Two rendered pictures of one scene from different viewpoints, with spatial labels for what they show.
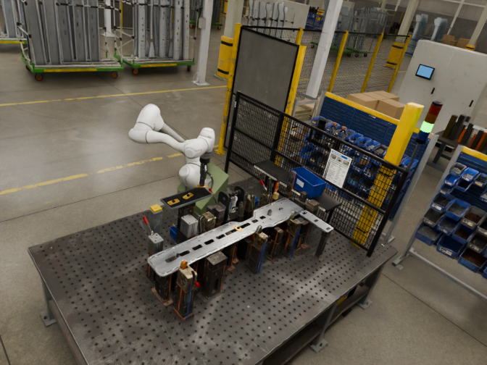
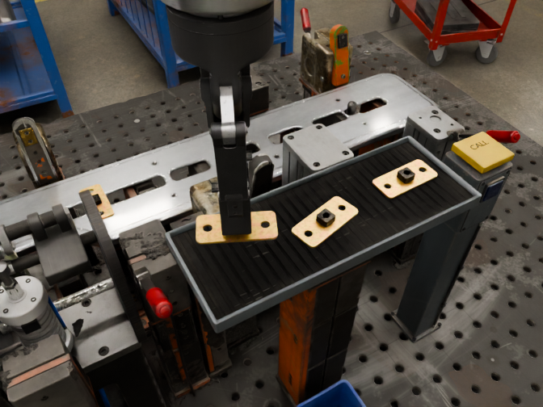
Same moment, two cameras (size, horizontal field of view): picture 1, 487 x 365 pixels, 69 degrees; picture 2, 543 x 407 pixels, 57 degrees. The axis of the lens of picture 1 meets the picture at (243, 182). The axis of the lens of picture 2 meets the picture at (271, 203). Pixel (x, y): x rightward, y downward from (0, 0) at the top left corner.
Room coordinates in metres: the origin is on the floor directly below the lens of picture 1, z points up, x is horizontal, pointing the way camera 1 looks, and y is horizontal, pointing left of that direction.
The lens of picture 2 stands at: (2.53, 0.45, 1.60)
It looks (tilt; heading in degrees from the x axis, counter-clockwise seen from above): 46 degrees down; 199
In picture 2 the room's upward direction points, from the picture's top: straight up
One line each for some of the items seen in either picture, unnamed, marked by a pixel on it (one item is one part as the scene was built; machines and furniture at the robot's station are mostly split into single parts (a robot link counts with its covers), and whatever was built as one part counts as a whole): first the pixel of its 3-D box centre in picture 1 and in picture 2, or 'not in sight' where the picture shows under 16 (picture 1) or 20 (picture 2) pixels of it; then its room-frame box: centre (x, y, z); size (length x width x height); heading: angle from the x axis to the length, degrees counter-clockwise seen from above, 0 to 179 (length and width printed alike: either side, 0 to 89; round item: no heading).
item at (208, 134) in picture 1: (206, 139); not in sight; (2.21, 0.30, 1.59); 0.13 x 0.11 x 0.16; 163
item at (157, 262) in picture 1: (236, 230); (107, 198); (2.06, -0.02, 1.00); 1.38 x 0.22 x 0.02; 139
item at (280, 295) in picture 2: (187, 197); (328, 218); (2.12, 0.38, 1.16); 0.37 x 0.14 x 0.02; 139
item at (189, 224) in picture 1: (187, 241); (309, 232); (1.94, 0.32, 0.90); 0.13 x 0.10 x 0.41; 49
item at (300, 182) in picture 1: (306, 182); not in sight; (2.81, -0.55, 1.10); 0.30 x 0.17 x 0.13; 40
